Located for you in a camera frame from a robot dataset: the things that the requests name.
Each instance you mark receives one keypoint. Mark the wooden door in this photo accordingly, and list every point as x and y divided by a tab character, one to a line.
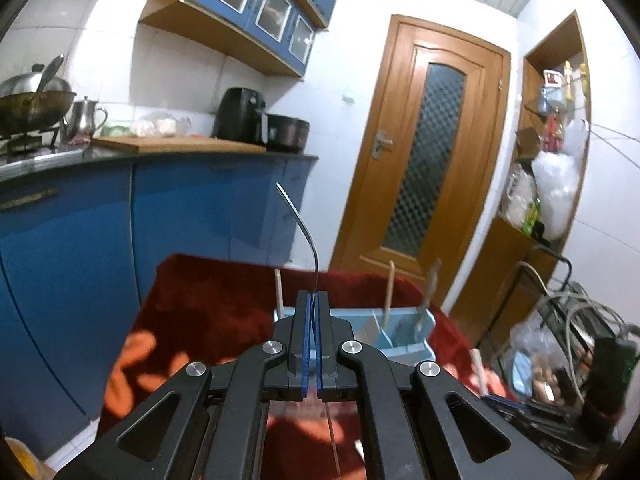
370	135

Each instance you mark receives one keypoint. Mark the steel kettle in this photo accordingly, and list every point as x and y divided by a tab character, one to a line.
82	120

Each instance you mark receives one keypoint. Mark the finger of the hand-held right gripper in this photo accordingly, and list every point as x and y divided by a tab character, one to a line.
502	400

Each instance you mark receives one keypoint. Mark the dark countertop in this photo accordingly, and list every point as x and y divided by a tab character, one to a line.
150	157

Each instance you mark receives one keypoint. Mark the steel wok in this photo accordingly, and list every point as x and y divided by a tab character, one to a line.
30	107

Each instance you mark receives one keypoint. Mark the beige plastic spoon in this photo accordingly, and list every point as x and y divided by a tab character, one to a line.
478	372

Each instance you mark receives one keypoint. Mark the wooden cutting board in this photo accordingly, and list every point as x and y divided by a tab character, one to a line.
175	144

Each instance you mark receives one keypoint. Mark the blue base cabinets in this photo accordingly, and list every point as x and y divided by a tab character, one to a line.
75	260

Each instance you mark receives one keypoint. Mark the long wooden chopstick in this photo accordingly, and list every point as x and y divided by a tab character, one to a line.
390	290

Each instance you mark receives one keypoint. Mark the wall switch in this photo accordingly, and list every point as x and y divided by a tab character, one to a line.
348	96

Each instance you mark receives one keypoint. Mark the clear bag on counter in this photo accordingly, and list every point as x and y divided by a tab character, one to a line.
157	125

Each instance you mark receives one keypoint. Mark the white plastic bag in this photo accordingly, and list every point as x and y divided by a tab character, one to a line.
560	185

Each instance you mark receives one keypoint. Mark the large steel fork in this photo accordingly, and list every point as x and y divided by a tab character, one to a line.
431	285

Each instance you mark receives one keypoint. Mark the wooden wall shelf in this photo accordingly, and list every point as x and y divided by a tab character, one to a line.
550	40

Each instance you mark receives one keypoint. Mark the light blue utensil box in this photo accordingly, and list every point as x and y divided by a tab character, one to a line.
407	350

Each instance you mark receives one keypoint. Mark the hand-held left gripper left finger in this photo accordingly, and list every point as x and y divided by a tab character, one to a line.
306	350

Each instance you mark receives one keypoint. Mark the short wooden chopstick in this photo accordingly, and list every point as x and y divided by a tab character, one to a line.
279	292

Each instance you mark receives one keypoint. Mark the black air fryer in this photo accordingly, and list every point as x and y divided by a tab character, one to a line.
237	115

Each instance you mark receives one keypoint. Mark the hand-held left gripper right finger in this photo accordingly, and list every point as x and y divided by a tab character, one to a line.
324	350

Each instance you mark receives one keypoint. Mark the yellow object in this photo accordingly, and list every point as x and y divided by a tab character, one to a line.
27	460

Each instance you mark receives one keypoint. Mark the dark rice cooker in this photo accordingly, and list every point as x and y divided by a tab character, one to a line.
287	132

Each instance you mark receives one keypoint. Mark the gas stove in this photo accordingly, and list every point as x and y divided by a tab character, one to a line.
25	144

